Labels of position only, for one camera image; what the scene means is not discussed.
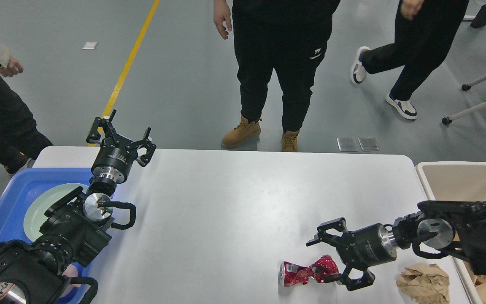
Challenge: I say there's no right metal floor plate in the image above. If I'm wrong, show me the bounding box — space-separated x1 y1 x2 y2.
357 137 380 152

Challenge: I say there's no white paper scrap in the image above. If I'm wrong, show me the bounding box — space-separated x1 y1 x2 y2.
82 41 98 50

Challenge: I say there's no crushed red can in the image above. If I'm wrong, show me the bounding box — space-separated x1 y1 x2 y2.
278 255 341 287

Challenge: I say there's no left metal floor plate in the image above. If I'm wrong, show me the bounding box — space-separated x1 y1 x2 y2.
336 137 359 152

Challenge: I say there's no metal floor plate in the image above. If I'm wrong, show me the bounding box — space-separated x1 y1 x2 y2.
336 137 359 152
357 137 380 152

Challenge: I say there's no blue plastic tray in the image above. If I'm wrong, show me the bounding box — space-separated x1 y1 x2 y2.
0 167 100 304

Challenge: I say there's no beige plastic bin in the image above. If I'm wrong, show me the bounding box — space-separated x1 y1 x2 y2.
416 161 486 304

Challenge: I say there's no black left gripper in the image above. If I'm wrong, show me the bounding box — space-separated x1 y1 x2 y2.
86 110 157 184

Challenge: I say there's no person in white sneakers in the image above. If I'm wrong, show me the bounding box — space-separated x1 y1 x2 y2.
351 0 469 120

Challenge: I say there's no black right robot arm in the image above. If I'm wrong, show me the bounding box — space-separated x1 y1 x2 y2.
306 200 486 291

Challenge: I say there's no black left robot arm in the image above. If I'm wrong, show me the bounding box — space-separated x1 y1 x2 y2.
0 110 156 304

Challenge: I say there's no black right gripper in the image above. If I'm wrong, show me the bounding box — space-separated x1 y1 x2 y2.
305 217 398 292

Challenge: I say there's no person in tan boots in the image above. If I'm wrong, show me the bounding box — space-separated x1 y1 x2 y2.
213 0 340 152

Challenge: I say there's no green plate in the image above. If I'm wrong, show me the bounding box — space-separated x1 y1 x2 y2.
23 183 88 241

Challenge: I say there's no person in black trousers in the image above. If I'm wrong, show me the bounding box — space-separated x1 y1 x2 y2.
0 42 52 176

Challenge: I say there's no crumpled brown paper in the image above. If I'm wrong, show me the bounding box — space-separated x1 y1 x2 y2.
397 263 451 304

